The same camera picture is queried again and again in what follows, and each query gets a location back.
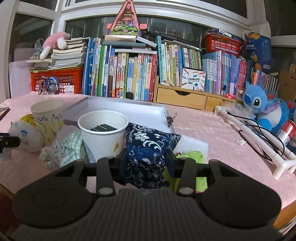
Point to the grey plush toy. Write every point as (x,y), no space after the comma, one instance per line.
(38,48)

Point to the row of right books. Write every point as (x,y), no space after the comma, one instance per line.
(226,74)

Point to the pink plush toy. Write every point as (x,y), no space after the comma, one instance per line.
(55,41)

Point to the triangular pink toy house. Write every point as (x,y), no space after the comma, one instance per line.
(126,22)

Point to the blue Stitch plush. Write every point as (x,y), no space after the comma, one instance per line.
(270,111)

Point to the red plastic crate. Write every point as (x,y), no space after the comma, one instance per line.
(67,80)

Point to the row of books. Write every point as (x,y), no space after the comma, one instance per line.
(226,74)
(121,68)

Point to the white patterned box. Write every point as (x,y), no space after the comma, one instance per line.
(193,79)

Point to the stack of books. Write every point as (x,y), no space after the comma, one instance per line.
(73,56)

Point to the black binder clip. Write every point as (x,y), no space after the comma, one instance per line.
(170,119)

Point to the green white checkered cloth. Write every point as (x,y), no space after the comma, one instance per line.
(63,152)

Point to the yellow sequin bow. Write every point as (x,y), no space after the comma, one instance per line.
(29,118)

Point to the miniature bicycle model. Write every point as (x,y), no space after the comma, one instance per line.
(49,85)

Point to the grey shallow tray box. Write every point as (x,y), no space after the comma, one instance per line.
(148,114)

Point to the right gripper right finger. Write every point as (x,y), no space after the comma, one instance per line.
(183,169)

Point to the blue cardboard box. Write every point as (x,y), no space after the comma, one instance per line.
(258,49)

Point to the red white can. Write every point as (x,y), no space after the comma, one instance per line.
(286,132)

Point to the white paper cup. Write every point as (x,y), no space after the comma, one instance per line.
(103,133)

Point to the row of left books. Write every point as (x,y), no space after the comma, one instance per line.
(121,68)

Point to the red plastic basket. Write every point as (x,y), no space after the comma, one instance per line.
(215,42)

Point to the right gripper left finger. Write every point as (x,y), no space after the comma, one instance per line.
(110,170)

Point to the white plush toy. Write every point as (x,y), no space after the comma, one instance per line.
(30,137)

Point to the white pipe rack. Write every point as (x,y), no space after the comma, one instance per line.
(267,145)

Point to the blue white floral pouch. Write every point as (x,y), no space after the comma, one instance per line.
(145,156)

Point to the wooden drawer organizer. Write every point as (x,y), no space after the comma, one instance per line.
(172,95)

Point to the doodled paper cup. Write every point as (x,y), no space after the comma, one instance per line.
(48,117)

